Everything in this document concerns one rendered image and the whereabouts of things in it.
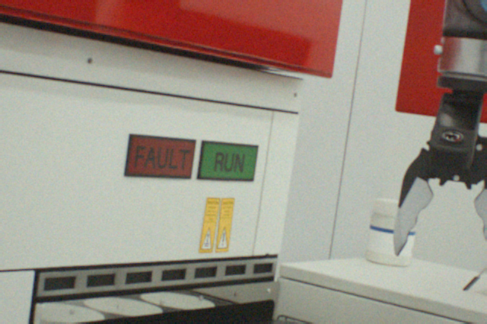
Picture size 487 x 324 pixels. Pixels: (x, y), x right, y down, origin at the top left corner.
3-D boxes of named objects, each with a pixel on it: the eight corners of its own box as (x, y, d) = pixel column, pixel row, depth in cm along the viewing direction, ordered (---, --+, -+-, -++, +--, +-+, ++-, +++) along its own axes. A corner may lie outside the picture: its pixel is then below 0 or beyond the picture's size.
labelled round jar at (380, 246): (356, 258, 157) (365, 197, 156) (378, 257, 163) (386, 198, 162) (396, 268, 153) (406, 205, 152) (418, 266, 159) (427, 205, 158)
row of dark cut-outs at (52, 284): (33, 295, 106) (36, 271, 106) (271, 274, 142) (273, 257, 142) (37, 297, 106) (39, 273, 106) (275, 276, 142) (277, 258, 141)
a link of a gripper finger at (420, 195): (400, 250, 121) (444, 185, 120) (397, 258, 115) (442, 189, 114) (378, 236, 121) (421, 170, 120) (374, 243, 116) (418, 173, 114)
